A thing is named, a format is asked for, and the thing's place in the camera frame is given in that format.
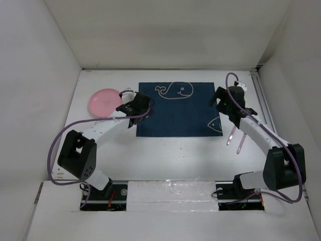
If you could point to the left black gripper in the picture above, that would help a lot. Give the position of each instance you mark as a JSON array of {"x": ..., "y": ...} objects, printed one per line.
[{"x": 143, "y": 101}]

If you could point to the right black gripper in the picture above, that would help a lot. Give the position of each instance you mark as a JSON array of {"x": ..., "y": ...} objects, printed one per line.
[{"x": 219, "y": 94}]

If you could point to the blue whale placemat cloth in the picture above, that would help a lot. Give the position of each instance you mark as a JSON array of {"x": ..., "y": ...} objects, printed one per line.
[{"x": 180, "y": 109}]

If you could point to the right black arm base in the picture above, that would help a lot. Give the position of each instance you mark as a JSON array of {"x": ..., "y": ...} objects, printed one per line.
[{"x": 230, "y": 199}]

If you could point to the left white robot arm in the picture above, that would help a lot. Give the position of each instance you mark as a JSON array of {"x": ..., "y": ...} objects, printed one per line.
[{"x": 78, "y": 154}]

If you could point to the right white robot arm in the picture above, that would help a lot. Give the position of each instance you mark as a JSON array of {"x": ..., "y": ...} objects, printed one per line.
[{"x": 285, "y": 163}]

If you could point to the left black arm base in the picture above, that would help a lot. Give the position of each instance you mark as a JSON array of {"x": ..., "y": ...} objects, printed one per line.
[{"x": 115, "y": 198}]

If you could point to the pink plastic plate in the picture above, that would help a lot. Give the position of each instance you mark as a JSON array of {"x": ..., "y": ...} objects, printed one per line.
[{"x": 104, "y": 102}]

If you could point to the pink plastic fork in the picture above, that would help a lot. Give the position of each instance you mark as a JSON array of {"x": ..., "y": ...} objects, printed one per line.
[{"x": 231, "y": 135}]

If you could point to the pink plastic knife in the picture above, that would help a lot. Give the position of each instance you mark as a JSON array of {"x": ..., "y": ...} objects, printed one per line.
[{"x": 241, "y": 143}]

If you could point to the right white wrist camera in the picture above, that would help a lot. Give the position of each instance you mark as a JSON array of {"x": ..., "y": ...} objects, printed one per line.
[{"x": 241, "y": 85}]

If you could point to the aluminium side rail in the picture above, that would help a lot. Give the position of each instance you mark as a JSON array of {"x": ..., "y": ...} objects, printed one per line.
[{"x": 266, "y": 114}]

